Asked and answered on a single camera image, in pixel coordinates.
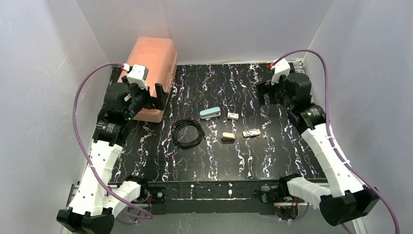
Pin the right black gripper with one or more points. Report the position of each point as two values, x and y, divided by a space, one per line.
267 91

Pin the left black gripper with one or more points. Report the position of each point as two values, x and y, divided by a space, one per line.
147 98

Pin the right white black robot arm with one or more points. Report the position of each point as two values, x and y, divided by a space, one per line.
347 198

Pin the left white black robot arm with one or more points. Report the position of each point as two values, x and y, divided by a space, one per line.
96 205

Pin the orange plastic storage box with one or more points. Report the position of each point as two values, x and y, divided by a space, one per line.
159 56

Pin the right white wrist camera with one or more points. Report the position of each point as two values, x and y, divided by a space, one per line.
279 69

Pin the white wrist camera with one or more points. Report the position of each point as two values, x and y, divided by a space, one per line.
138 74
279 69

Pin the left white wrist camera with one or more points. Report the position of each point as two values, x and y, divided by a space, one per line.
138 74

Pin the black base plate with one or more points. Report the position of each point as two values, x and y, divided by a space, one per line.
207 197

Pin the aluminium frame rail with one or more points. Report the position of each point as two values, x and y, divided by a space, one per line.
211 139

